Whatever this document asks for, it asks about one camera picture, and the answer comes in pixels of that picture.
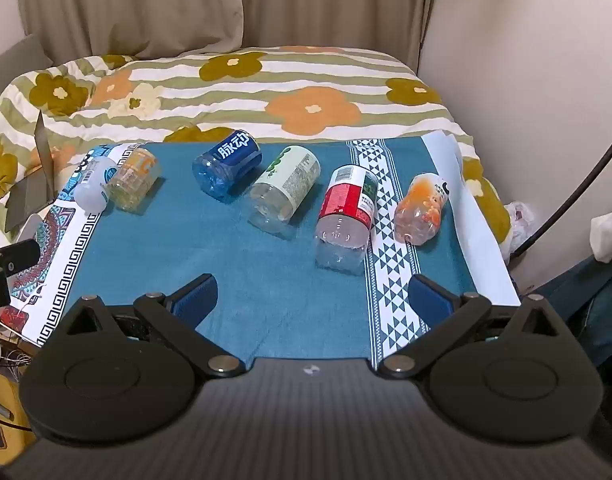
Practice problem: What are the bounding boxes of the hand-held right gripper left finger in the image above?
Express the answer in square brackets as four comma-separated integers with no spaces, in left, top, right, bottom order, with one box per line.
[46,274,247,379]

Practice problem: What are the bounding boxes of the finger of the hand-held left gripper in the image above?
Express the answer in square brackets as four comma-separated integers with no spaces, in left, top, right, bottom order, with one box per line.
[0,238,41,309]

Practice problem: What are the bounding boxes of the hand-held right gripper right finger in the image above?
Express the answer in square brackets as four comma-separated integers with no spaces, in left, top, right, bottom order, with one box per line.
[376,274,574,380]

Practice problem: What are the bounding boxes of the clear orange print cup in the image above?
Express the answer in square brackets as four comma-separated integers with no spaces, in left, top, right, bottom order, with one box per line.
[393,172,455,246]

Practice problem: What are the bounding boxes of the white blue label cup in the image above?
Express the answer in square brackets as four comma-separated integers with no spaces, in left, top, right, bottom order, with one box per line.
[73,146,120,212]

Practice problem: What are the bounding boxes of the clear red label cup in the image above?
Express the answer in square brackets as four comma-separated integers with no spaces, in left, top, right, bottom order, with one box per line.
[313,164,382,277]

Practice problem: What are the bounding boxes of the blue plastic cup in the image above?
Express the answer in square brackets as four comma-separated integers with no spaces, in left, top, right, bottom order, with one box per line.
[192,130,263,205]

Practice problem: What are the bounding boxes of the clear orange label cup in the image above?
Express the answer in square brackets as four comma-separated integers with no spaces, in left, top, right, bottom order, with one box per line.
[107,146,163,215]

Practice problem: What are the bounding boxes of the clear green white label cup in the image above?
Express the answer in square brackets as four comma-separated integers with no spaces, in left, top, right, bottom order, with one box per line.
[247,145,322,235]

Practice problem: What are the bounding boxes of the grey laptop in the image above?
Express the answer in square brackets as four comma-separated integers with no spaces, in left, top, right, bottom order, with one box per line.
[5,110,55,234]

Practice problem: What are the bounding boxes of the teal patterned tablecloth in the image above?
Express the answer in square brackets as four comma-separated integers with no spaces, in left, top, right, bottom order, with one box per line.
[1,130,522,372]

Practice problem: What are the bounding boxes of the white plastic bag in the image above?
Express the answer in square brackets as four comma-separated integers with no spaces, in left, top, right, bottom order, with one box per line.
[500,200,536,264]

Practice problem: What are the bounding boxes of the yellow wooden object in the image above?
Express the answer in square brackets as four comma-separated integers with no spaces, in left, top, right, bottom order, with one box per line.
[0,370,38,467]

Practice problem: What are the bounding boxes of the person's leg in jeans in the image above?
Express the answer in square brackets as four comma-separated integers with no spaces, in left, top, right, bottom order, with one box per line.
[533,255,612,387]

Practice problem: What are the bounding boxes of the grey pillow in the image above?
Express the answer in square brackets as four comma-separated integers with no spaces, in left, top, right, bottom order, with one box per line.
[0,34,54,111]

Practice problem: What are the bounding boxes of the white cloth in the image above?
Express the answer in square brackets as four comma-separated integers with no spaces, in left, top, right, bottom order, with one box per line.
[590,195,612,264]

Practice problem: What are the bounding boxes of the floral striped blanket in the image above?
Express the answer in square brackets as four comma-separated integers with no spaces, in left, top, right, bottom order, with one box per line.
[0,45,512,257]

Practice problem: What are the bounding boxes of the beige curtain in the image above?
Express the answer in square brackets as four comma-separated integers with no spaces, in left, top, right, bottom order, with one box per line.
[13,0,435,74]

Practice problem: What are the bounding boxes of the white wire bundle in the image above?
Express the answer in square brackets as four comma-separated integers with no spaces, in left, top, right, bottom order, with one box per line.
[0,347,33,370]

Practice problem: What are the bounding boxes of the black curved cable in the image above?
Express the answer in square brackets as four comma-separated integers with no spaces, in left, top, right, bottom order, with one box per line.
[510,122,612,264]

